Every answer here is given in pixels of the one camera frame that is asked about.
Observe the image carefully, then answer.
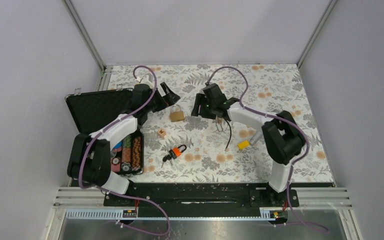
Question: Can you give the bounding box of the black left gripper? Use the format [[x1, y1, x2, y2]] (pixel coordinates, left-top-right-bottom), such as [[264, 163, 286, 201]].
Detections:
[[144, 82, 180, 113]]

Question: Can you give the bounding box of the large brass padlock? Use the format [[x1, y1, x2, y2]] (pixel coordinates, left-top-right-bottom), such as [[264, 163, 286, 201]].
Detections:
[[169, 104, 185, 123]]

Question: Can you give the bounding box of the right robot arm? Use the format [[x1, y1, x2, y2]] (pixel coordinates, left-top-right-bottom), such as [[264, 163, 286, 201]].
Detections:
[[191, 83, 306, 206]]

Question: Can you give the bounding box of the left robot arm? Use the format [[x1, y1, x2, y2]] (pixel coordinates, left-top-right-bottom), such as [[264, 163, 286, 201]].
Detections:
[[66, 82, 180, 206]]

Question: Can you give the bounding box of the wooden letter cube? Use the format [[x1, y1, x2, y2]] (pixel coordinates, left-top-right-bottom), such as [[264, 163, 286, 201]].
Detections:
[[157, 128, 167, 139]]

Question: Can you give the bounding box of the floral table cloth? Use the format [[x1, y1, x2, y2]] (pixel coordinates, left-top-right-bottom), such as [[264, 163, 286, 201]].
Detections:
[[105, 63, 335, 184]]

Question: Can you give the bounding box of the small orange black padlock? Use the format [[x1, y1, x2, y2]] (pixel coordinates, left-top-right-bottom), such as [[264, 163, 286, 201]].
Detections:
[[161, 144, 187, 168]]

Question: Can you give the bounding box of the grey marker yellow cap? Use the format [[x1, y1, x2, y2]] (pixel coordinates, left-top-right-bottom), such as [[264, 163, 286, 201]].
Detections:
[[237, 131, 263, 150]]

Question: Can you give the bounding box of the black poker chip case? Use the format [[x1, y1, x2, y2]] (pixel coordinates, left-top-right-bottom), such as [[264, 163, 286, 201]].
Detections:
[[65, 84, 154, 180]]

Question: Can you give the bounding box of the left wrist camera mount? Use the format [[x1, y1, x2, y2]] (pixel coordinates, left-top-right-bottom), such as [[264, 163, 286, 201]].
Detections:
[[136, 74, 155, 88]]

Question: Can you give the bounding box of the black cord with fob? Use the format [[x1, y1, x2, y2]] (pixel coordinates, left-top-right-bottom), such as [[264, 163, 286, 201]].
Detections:
[[223, 119, 233, 152]]

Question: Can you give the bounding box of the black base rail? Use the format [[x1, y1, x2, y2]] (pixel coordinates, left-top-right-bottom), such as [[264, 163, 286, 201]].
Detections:
[[104, 181, 301, 221]]

